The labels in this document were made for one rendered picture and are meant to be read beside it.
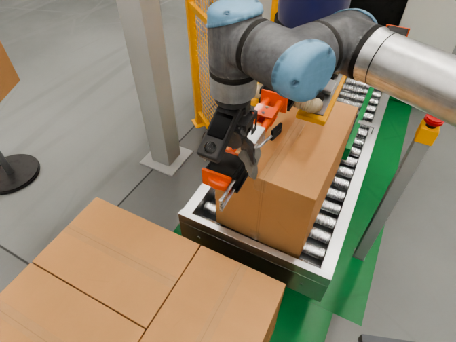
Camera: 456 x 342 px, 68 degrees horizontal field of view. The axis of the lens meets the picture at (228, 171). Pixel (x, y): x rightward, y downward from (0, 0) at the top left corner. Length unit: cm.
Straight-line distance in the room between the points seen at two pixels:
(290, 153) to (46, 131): 238
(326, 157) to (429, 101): 81
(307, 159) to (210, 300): 66
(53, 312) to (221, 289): 64
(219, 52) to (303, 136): 87
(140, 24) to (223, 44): 145
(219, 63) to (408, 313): 185
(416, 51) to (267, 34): 21
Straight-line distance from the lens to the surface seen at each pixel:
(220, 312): 139
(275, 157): 130
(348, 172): 190
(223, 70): 60
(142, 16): 198
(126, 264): 153
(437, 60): 57
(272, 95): 101
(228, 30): 57
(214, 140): 65
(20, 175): 290
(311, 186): 122
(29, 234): 254
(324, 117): 117
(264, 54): 52
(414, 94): 57
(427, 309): 226
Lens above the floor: 185
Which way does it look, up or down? 47 degrees down
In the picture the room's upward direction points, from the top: straight up
